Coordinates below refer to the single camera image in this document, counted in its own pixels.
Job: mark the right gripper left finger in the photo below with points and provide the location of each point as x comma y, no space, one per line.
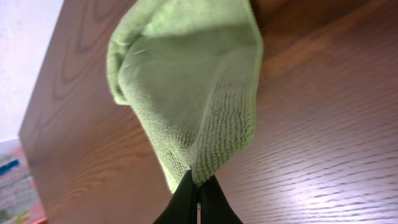
182,208

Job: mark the green microfiber cloth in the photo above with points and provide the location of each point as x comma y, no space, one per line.
190,72

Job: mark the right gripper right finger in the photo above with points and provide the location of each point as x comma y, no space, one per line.
215,208

